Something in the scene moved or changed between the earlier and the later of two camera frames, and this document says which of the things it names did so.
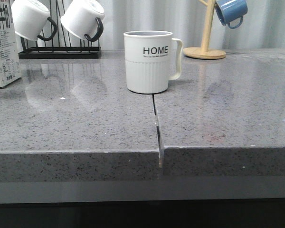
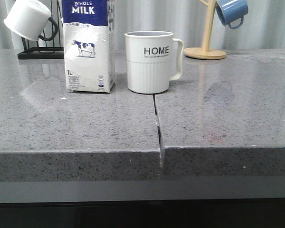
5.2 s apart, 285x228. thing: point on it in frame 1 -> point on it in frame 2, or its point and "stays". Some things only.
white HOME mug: (148, 60) stays
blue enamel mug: (231, 12) stays
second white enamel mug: (31, 19) stays
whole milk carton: (5, 56) -> (89, 27)
